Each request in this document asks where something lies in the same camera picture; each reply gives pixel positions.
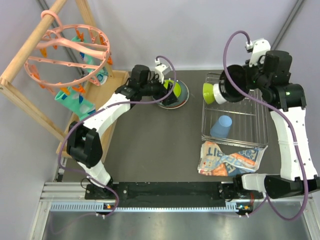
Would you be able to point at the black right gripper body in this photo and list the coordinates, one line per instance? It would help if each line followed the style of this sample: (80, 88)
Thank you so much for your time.
(255, 78)

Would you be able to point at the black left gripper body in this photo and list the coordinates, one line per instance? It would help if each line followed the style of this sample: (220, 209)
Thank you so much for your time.
(156, 87)

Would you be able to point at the lime green plate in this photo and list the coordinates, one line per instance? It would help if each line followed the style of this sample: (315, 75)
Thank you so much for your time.
(176, 90)

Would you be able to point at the dark blue speckled plate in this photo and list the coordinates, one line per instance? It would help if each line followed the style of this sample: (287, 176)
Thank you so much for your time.
(184, 87)

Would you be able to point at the red teal floral plate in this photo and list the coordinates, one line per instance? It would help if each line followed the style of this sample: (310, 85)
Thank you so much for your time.
(182, 100)

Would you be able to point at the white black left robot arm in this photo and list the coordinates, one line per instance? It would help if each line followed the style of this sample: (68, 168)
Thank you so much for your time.
(84, 143)

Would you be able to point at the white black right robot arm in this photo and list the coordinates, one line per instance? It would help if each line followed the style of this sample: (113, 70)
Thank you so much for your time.
(269, 72)

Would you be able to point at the printed dish towel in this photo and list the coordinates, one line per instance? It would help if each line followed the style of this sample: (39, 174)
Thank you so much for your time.
(213, 162)

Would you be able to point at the white bowl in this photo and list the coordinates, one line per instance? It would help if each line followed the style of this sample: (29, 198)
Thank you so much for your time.
(219, 99)

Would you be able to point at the lime green bowl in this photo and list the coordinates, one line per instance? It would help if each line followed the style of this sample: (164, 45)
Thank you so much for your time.
(208, 93)

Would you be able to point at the teal patterned sock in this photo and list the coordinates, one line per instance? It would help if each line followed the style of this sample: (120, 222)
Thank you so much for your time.
(102, 75)
(75, 102)

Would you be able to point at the light blue cup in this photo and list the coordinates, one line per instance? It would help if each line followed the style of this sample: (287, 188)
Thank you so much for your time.
(222, 127)

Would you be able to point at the pink round clip hanger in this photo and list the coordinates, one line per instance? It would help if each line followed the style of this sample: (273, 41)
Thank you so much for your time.
(57, 48)

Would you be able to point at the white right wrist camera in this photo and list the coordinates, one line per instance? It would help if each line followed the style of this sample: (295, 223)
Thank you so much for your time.
(258, 49)

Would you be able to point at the wire dish rack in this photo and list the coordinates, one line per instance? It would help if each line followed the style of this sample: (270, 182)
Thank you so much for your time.
(249, 123)

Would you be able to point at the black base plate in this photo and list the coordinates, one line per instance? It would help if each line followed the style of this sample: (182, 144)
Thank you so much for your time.
(179, 194)

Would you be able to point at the aluminium frame rail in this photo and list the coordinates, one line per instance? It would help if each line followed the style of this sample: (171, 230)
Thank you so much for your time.
(78, 211)

